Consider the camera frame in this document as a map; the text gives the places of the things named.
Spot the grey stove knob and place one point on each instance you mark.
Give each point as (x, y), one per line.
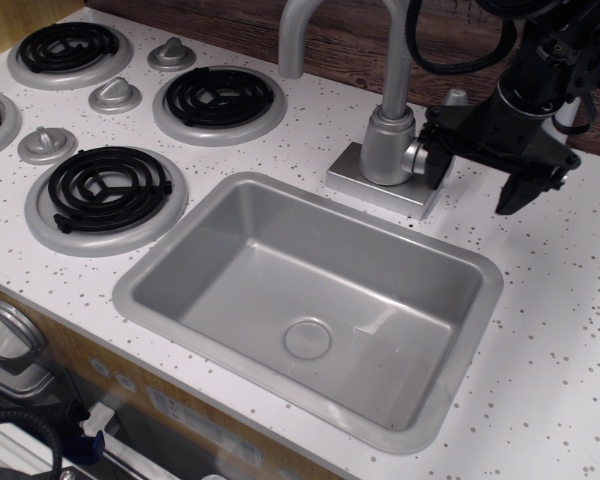
(115, 97)
(171, 56)
(45, 146)

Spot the grey stove knob top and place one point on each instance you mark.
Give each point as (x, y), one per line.
(171, 56)

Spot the grey stove knob lower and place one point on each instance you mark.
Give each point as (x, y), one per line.
(45, 146)

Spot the front right stove burner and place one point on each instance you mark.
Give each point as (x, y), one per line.
(106, 201)

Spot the grey plastic sink basin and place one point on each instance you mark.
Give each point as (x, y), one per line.
(366, 325)

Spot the blue clamp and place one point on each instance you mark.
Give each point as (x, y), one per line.
(78, 446)

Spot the grey stove knob middle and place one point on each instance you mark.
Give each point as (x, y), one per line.
(115, 97)

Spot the silver oven door handle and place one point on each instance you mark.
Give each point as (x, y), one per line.
(30, 386)

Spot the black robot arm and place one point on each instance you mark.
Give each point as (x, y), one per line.
(555, 50)

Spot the silver oven dial knob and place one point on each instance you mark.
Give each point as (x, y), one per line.
(21, 342)

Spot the grey support pole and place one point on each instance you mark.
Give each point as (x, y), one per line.
(565, 116)

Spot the back right stove burner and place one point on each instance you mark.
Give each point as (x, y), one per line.
(219, 106)

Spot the grey faucet lever handle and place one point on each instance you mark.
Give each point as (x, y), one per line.
(415, 156)

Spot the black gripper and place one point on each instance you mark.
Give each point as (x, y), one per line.
(505, 132)

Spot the back left stove burner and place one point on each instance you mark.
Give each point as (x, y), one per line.
(70, 55)

